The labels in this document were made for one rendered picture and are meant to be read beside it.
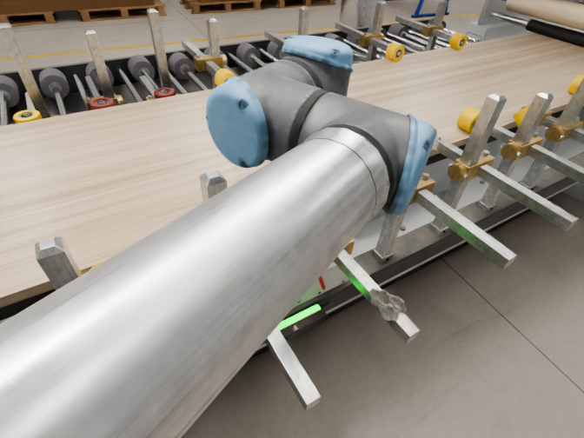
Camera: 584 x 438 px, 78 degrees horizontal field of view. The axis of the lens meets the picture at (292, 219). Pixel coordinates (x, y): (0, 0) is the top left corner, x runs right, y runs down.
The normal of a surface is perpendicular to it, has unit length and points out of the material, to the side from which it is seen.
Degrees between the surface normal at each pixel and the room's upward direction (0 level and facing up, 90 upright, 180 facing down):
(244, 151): 89
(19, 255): 0
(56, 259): 90
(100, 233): 0
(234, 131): 89
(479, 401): 0
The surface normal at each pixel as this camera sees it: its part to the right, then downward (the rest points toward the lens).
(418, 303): 0.05, -0.74
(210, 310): 0.61, -0.33
